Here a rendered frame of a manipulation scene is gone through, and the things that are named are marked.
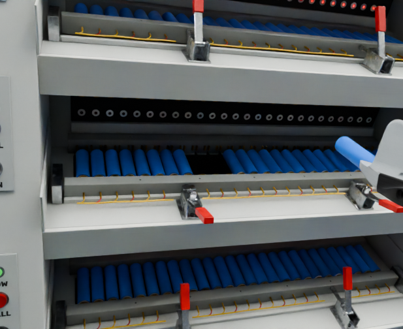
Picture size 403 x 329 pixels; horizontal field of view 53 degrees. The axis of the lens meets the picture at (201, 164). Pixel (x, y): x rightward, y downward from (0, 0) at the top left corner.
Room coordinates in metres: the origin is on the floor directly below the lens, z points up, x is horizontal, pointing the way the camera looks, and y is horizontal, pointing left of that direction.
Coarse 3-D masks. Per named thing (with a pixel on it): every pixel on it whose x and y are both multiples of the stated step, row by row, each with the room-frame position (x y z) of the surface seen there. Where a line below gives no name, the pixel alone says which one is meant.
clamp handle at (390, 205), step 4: (364, 188) 0.58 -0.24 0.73; (368, 188) 0.58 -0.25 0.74; (364, 192) 0.58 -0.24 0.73; (368, 196) 0.57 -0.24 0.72; (372, 196) 0.57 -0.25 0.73; (376, 200) 0.55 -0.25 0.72; (380, 200) 0.54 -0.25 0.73; (384, 200) 0.54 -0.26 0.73; (388, 200) 0.54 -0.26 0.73; (380, 204) 0.54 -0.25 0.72; (384, 204) 0.54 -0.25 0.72; (388, 204) 0.53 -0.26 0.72; (392, 204) 0.53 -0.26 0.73; (396, 204) 0.53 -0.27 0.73; (388, 208) 0.53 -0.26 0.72; (392, 208) 0.52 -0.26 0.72; (396, 208) 0.51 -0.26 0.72; (400, 208) 0.52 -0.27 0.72; (396, 212) 0.51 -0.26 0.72; (400, 212) 0.52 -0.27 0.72
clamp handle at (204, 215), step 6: (192, 198) 0.50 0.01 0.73; (192, 204) 0.48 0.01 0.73; (198, 204) 0.48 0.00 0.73; (198, 210) 0.46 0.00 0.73; (204, 210) 0.46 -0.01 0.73; (198, 216) 0.45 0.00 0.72; (204, 216) 0.44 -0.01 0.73; (210, 216) 0.44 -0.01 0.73; (204, 222) 0.43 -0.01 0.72; (210, 222) 0.44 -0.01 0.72
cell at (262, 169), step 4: (248, 152) 0.65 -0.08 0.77; (252, 152) 0.65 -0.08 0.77; (256, 152) 0.65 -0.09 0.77; (248, 156) 0.65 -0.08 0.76; (252, 156) 0.64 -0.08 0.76; (256, 156) 0.63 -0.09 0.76; (252, 160) 0.63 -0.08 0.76; (256, 160) 0.63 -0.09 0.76; (260, 160) 0.62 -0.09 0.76; (256, 164) 0.62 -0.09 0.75; (260, 164) 0.61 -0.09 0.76; (264, 164) 0.61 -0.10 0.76; (256, 168) 0.62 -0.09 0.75; (260, 168) 0.61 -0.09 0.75; (264, 168) 0.60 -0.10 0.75; (260, 172) 0.60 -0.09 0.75; (264, 172) 0.60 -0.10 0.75
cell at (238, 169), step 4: (224, 152) 0.64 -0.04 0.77; (228, 152) 0.63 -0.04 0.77; (232, 152) 0.63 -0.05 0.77; (224, 156) 0.64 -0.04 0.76; (228, 156) 0.63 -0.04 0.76; (232, 156) 0.62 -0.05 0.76; (228, 160) 0.62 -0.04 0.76; (232, 160) 0.61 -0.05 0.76; (236, 160) 0.61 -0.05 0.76; (228, 164) 0.62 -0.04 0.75; (232, 164) 0.61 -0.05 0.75; (236, 164) 0.60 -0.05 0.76; (240, 164) 0.61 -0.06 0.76; (232, 168) 0.60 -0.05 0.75; (236, 168) 0.59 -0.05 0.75; (240, 168) 0.59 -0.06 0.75; (232, 172) 0.60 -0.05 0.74; (236, 172) 0.59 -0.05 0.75; (240, 172) 0.59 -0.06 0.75; (244, 172) 0.59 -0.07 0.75
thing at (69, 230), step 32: (96, 128) 0.61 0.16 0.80; (128, 128) 0.63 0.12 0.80; (160, 128) 0.64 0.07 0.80; (192, 128) 0.66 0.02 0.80; (224, 128) 0.67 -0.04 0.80; (256, 128) 0.69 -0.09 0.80; (288, 128) 0.71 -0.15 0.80; (320, 128) 0.73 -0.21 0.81; (352, 128) 0.75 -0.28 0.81; (64, 160) 0.58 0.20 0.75; (64, 224) 0.45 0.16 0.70; (96, 224) 0.46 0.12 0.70; (128, 224) 0.47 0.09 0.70; (160, 224) 0.48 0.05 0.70; (192, 224) 0.49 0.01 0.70; (224, 224) 0.50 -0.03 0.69; (256, 224) 0.52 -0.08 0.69; (288, 224) 0.54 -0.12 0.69; (320, 224) 0.55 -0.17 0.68; (352, 224) 0.57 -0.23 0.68; (384, 224) 0.59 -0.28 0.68; (64, 256) 0.46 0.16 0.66
